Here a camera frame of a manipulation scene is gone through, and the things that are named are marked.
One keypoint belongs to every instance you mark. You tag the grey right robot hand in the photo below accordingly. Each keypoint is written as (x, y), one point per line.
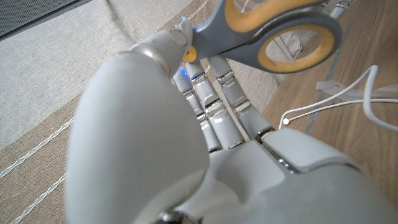
(337, 7)

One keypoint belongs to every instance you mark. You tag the beige striped curtain backdrop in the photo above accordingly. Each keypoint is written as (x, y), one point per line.
(62, 62)

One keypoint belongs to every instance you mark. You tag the grey marking tape outline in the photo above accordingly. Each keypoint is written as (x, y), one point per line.
(314, 121)

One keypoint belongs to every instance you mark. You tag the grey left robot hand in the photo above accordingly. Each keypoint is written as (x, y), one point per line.
(140, 140)

